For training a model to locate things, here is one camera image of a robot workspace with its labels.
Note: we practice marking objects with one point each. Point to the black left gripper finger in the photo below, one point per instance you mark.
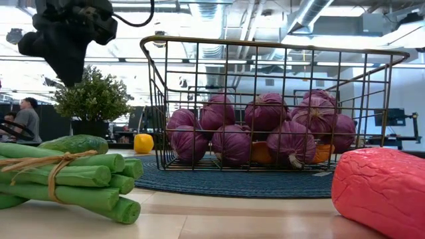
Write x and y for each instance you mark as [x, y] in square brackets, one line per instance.
[59, 61]
[78, 61]

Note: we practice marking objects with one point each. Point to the dark green cucumber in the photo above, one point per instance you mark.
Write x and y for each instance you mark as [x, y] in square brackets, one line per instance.
[76, 143]

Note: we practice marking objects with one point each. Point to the yellow lemon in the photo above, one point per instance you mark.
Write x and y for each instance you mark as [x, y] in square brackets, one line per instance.
[143, 143]

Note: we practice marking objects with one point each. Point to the purple red onion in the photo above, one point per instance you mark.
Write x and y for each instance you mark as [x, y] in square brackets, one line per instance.
[265, 111]
[313, 116]
[181, 120]
[344, 132]
[291, 143]
[189, 143]
[217, 113]
[231, 145]
[320, 95]

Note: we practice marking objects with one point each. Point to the yellow orange mango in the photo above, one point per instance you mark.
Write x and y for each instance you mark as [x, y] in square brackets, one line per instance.
[260, 153]

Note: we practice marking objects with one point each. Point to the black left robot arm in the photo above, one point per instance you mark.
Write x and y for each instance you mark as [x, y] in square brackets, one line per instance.
[66, 5]

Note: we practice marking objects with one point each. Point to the potted green plant black pot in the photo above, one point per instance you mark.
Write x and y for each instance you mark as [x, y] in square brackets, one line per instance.
[93, 96]

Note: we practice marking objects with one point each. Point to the black hanging ceiling device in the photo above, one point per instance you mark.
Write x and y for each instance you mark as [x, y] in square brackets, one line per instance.
[15, 36]

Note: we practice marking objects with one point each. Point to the black partition panel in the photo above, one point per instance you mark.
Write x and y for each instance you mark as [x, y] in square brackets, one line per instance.
[53, 124]

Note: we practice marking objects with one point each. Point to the person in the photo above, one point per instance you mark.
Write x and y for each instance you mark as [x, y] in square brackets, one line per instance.
[9, 117]
[28, 123]

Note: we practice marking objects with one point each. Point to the black curved bar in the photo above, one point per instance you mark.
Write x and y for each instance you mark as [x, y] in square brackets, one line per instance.
[20, 130]

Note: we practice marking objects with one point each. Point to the round blue woven placemat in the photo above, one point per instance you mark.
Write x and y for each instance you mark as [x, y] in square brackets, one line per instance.
[232, 186]

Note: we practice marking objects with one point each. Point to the black computer monitor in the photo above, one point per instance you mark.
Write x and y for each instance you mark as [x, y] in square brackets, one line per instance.
[390, 117]

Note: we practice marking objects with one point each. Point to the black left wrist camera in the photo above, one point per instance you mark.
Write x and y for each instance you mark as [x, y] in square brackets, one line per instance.
[106, 28]

